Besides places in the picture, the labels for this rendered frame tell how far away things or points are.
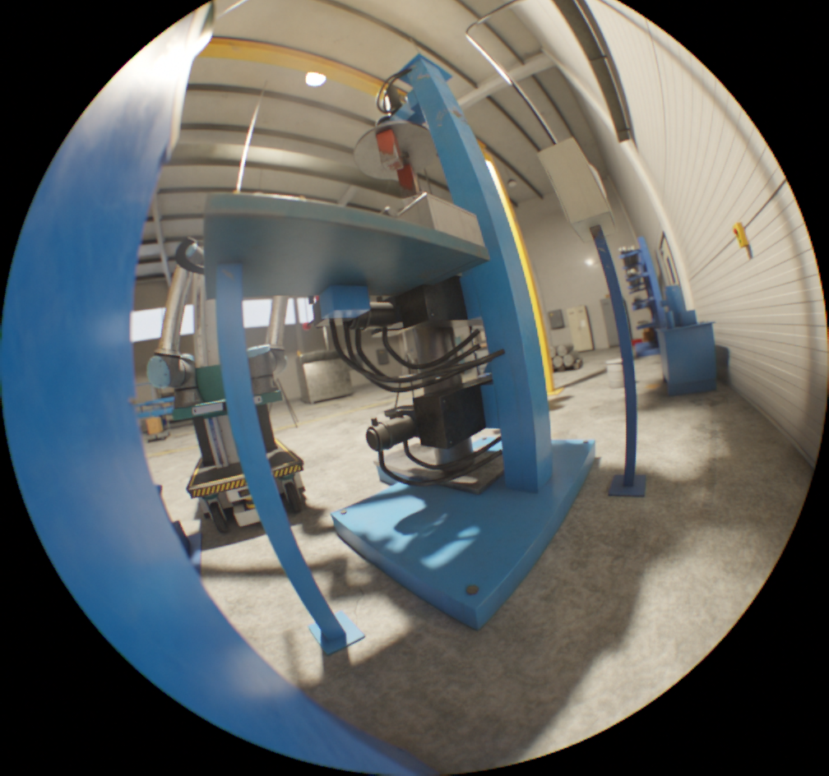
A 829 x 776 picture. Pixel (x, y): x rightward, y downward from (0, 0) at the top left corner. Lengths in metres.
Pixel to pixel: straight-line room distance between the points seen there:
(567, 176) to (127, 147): 1.27
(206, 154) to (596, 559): 7.16
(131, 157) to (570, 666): 0.93
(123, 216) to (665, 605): 1.07
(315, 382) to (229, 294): 8.51
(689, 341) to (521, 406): 2.16
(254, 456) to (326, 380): 8.63
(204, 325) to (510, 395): 1.71
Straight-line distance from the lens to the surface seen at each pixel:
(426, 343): 1.30
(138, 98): 0.15
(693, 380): 2.94
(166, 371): 1.40
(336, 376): 9.27
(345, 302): 0.82
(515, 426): 1.09
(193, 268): 0.75
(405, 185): 1.96
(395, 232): 0.59
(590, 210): 1.19
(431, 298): 0.99
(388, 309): 1.05
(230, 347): 0.57
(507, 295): 1.03
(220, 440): 1.76
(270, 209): 0.49
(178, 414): 1.57
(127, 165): 0.15
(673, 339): 2.85
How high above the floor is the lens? 0.73
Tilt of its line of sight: 1 degrees up
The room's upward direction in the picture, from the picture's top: 10 degrees counter-clockwise
